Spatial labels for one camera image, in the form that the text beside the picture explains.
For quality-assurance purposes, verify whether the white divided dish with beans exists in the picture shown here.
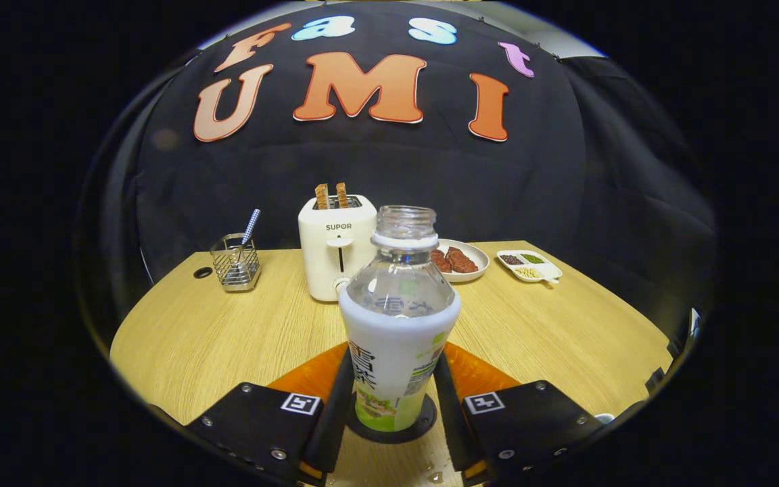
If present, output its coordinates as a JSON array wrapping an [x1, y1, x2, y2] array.
[[496, 250, 563, 283]]

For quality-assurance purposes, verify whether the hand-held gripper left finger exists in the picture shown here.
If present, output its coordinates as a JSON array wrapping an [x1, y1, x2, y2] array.
[[185, 342, 355, 484]]

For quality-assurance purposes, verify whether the white toaster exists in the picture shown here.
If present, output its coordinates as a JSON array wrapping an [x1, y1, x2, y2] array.
[[298, 195, 378, 302]]

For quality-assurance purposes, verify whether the clear juice bottle white-green label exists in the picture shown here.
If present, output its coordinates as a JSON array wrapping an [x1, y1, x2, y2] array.
[[339, 205, 462, 432]]

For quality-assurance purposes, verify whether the dark brown round coaster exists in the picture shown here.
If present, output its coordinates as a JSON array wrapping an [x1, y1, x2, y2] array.
[[347, 394, 438, 444]]

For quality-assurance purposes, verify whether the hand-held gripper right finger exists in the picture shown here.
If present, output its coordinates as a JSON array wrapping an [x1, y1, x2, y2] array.
[[435, 342, 607, 484]]

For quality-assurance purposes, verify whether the wooden table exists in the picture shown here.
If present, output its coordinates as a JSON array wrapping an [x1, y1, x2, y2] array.
[[110, 240, 674, 487]]

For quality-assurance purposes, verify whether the wire mesh utensil holder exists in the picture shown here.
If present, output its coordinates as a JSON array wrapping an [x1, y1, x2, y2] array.
[[210, 233, 262, 292]]

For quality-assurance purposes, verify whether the spoon with checked handle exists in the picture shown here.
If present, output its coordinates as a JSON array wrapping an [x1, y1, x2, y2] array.
[[239, 208, 261, 248]]

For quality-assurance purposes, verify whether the round white plate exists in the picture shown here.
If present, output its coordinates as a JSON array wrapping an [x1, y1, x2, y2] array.
[[430, 238, 490, 283]]

